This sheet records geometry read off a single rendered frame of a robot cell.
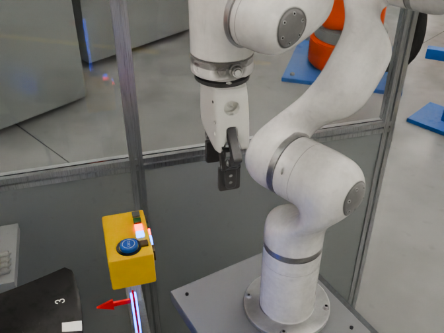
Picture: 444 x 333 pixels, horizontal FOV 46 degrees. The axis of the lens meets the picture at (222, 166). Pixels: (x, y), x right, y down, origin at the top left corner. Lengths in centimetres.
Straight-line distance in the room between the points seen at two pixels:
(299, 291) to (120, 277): 39
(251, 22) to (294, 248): 53
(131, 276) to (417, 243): 198
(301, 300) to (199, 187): 71
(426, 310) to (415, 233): 52
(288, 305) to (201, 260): 84
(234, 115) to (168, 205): 106
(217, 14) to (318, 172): 36
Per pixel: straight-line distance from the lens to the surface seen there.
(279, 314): 115
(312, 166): 90
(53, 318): 96
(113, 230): 125
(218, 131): 70
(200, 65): 68
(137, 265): 119
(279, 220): 102
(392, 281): 270
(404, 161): 355
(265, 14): 60
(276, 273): 107
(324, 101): 94
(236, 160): 70
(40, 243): 177
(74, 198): 167
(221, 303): 121
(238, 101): 69
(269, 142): 95
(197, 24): 66
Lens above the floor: 188
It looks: 35 degrees down
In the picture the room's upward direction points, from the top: straight up
